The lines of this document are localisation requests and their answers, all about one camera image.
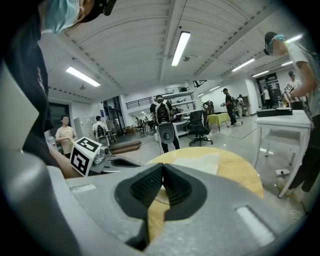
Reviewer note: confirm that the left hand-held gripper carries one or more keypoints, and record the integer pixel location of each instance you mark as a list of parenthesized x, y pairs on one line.
[(82, 155)]

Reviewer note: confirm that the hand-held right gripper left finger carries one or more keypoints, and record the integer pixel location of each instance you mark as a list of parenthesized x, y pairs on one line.
[(100, 195)]

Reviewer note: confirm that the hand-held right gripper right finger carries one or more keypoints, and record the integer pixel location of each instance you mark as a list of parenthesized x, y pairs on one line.
[(225, 225)]

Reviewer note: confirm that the person's left forearm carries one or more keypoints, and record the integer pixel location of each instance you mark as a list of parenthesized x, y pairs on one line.
[(67, 167)]

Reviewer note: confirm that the wooden step platform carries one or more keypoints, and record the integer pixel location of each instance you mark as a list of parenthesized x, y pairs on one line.
[(125, 147)]

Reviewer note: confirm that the round wooden table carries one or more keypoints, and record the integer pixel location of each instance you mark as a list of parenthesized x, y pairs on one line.
[(237, 172)]

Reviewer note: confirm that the white power strip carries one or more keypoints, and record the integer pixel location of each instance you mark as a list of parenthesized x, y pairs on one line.
[(282, 172)]

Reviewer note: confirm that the black office chair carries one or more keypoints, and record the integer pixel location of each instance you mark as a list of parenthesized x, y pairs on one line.
[(197, 122)]

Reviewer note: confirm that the white shelf unit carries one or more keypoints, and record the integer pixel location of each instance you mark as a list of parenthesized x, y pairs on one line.
[(182, 100)]

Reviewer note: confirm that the long ceiling light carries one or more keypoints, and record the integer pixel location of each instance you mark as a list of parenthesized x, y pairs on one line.
[(180, 48), (243, 65), (82, 76)]

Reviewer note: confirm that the table with green cloth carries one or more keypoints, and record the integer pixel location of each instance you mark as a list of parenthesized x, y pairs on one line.
[(217, 118)]

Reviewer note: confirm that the white desk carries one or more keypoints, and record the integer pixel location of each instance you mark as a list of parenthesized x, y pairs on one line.
[(282, 122)]

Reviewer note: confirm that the long black box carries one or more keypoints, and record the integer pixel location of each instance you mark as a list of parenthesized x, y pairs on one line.
[(273, 113)]

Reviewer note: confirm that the person's black t-shirt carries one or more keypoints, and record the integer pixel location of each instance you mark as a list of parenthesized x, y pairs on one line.
[(27, 75)]

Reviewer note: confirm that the person's black headset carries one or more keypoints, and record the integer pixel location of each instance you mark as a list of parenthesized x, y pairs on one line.
[(100, 7)]

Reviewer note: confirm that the person's light blue face mask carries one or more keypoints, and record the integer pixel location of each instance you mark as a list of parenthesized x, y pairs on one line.
[(57, 15)]

